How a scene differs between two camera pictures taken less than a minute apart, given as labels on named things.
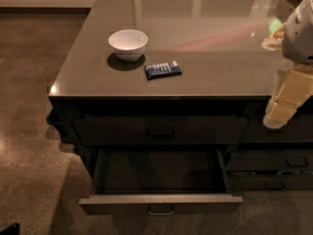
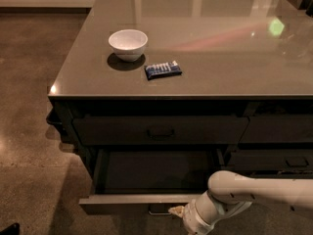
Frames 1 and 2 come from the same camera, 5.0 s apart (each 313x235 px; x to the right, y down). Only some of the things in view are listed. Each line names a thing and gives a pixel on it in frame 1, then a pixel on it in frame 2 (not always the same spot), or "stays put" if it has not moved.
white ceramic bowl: x=128 y=44 stays put
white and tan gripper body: x=299 y=36 to x=190 y=218
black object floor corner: x=13 y=229 stays put
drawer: x=161 y=181 stays put
